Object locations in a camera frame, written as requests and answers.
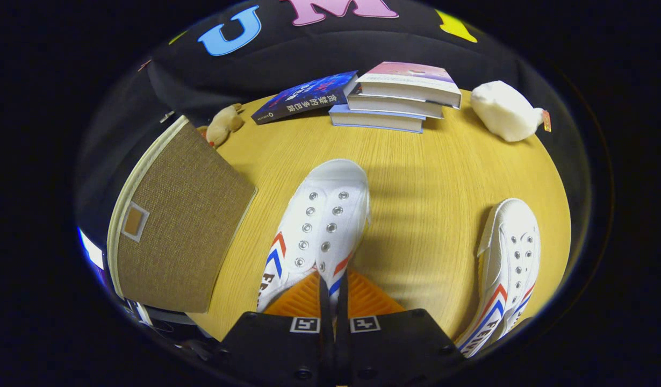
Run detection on white canvas shoe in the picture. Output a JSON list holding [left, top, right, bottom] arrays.
[[256, 159, 372, 313], [455, 198, 542, 359]]

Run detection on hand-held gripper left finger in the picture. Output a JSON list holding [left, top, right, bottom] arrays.
[[214, 270, 336, 387]]

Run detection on brown fabric storage box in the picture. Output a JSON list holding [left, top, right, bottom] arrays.
[[106, 116, 257, 314]]

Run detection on black backdrop cloth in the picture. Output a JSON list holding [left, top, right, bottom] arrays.
[[75, 0, 594, 248]]

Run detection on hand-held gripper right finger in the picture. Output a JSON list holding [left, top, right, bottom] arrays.
[[335, 268, 466, 387]]

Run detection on pink cover book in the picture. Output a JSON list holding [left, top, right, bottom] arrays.
[[355, 61, 463, 109]]

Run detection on white book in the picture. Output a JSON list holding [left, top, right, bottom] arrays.
[[346, 89, 445, 119]]

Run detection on white plush toy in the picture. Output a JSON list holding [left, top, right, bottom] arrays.
[[470, 81, 552, 142]]

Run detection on brown plush toy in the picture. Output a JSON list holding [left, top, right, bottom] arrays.
[[197, 103, 245, 148]]

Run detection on light blue book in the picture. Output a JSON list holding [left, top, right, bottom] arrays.
[[328, 104, 427, 134]]

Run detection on dark blue book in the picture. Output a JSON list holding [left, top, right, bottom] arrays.
[[251, 70, 359, 125]]

